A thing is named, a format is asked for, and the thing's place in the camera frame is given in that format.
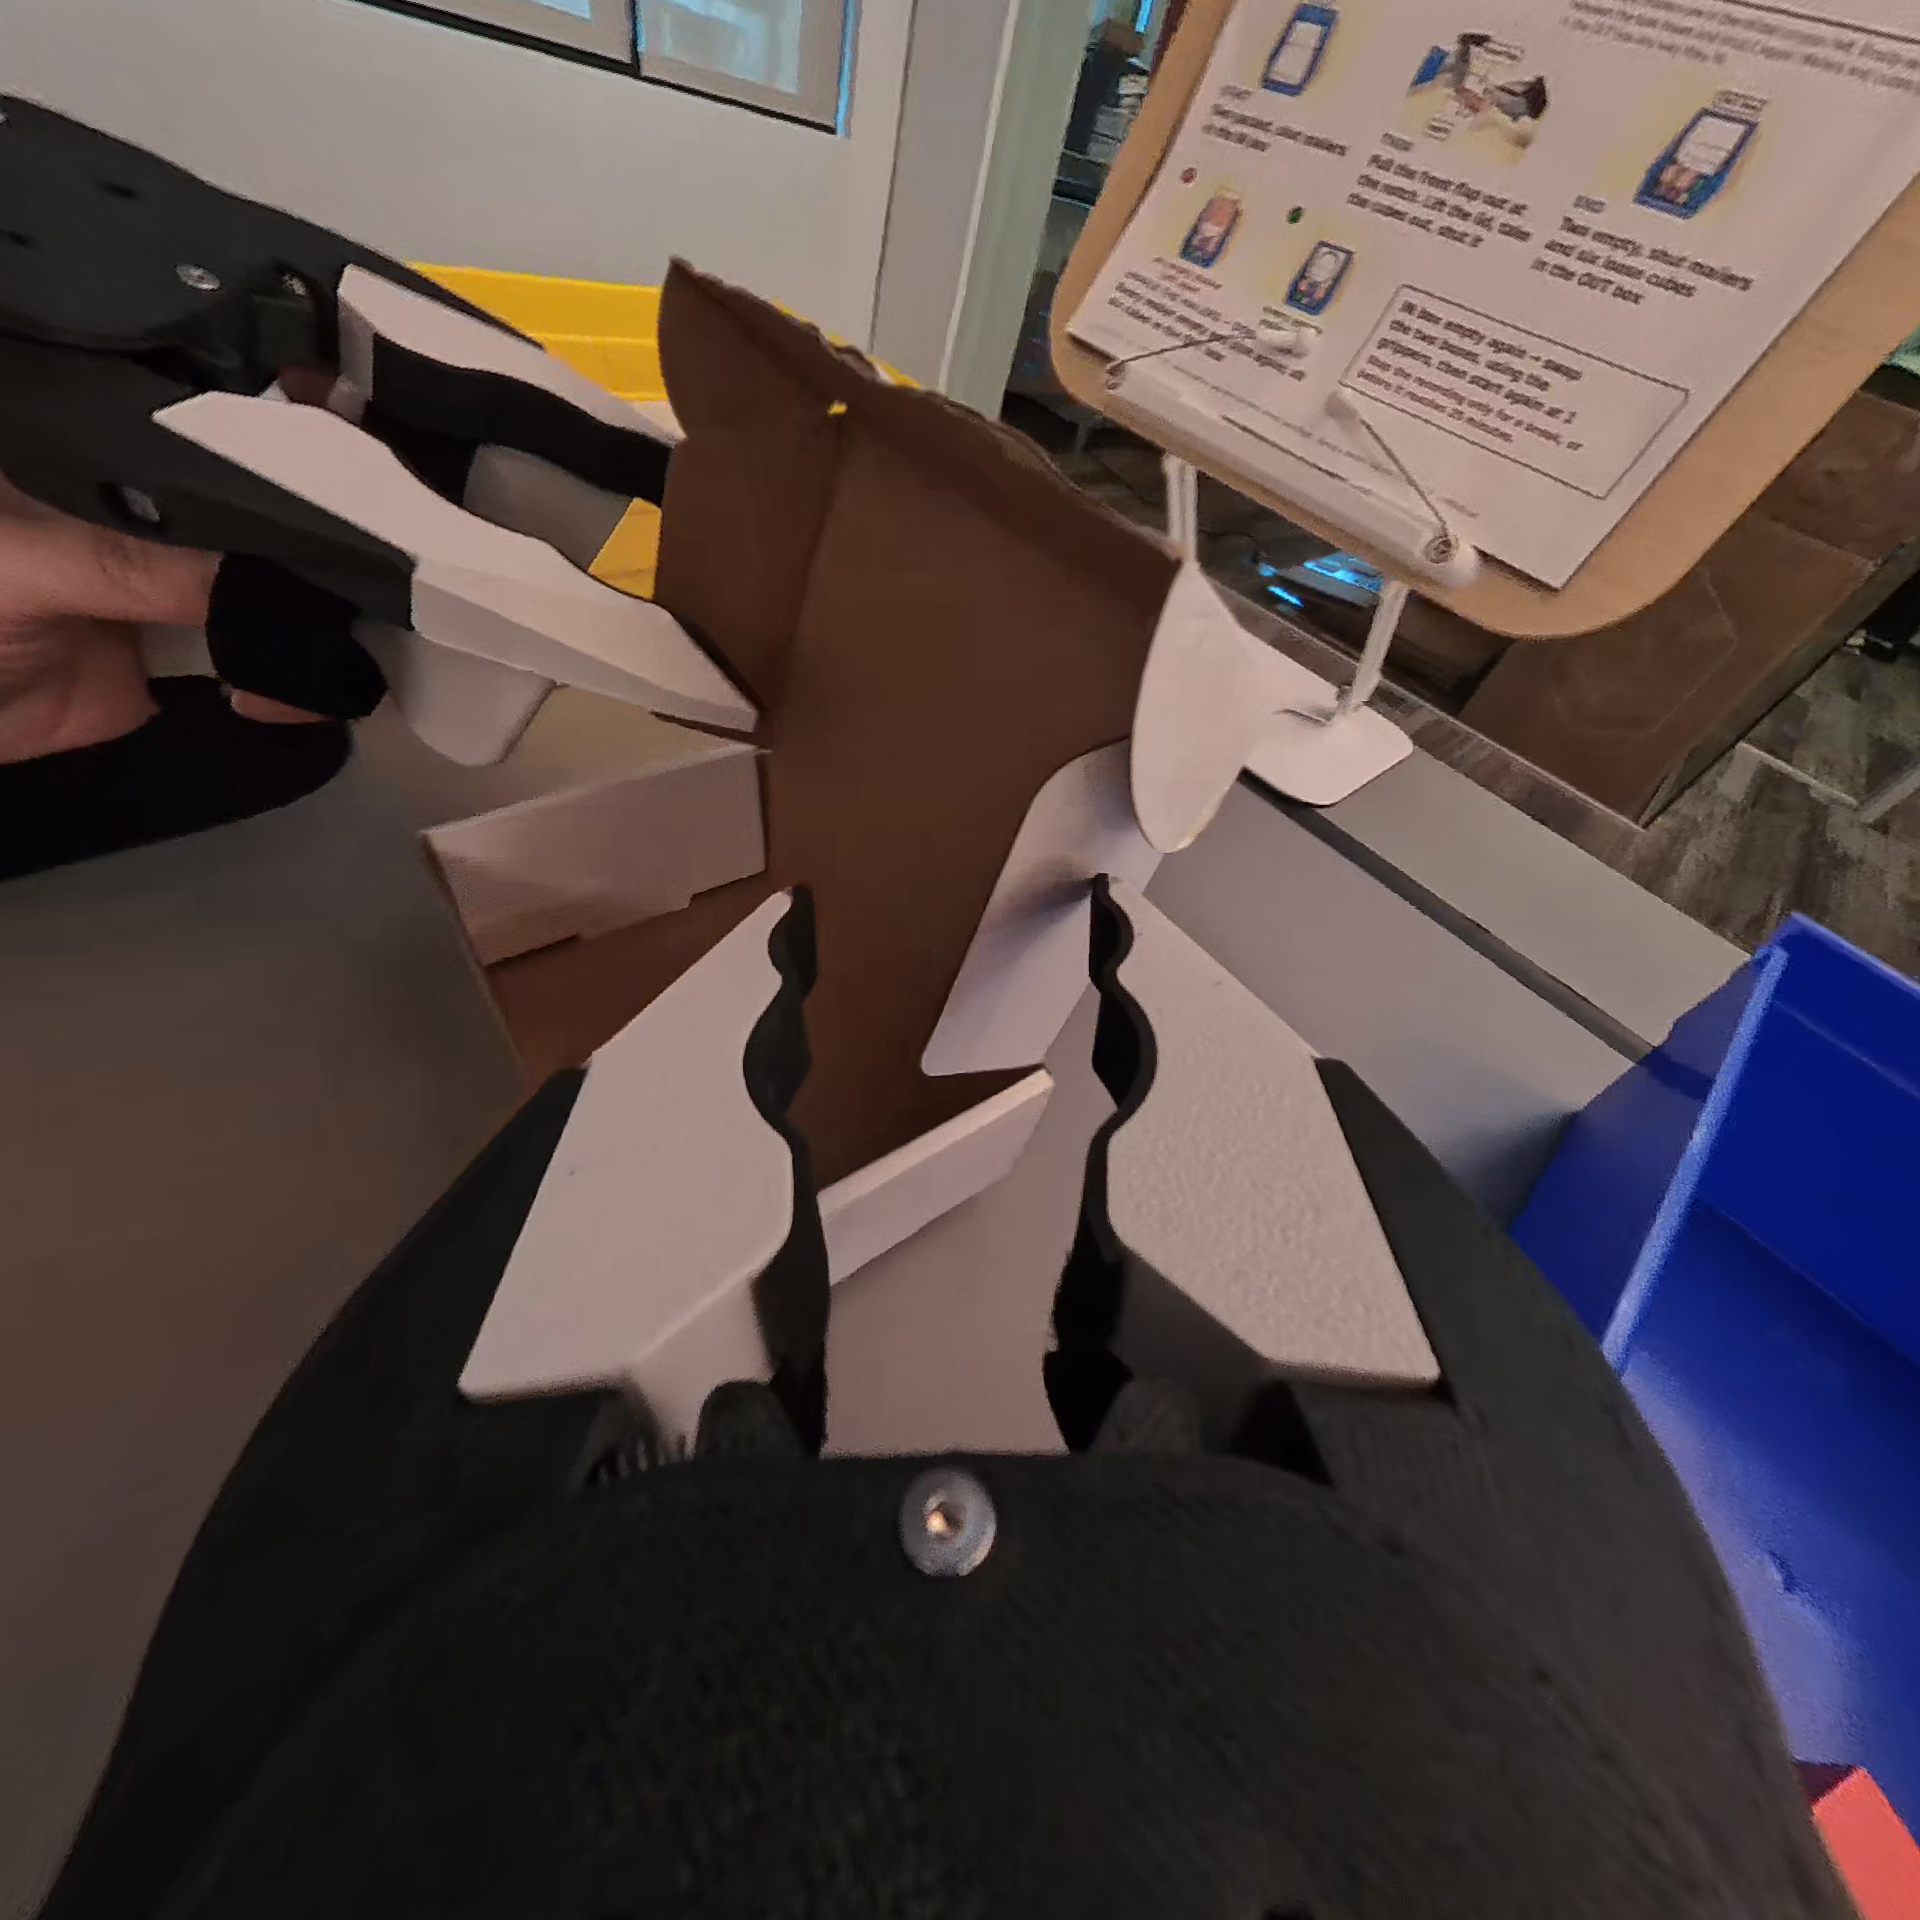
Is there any glass window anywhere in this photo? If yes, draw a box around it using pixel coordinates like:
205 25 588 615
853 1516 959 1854
351 0 846 137

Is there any printed instruction sheet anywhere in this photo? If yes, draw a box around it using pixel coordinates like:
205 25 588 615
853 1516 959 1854
1101 0 1905 590

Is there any blue plastic bin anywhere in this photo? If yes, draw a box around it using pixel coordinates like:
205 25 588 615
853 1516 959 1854
1505 915 1920 1847

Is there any white cardboard mailer box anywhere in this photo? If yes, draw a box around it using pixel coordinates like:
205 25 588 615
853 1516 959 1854
423 258 1278 1292

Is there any red cube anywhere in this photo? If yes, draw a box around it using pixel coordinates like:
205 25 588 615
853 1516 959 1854
1802 1764 1920 1920

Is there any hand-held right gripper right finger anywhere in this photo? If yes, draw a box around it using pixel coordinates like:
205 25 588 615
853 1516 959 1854
1041 878 1465 1450

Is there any person's left hand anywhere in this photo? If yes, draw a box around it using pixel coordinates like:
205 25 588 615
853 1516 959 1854
0 474 329 769

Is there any yellow plastic bin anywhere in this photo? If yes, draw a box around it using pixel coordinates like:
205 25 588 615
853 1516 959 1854
406 264 924 602

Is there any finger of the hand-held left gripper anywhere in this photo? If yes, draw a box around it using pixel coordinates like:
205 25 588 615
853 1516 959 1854
326 264 681 545
152 391 760 771

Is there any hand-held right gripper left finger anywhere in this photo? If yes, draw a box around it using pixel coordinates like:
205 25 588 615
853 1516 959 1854
456 884 833 1456

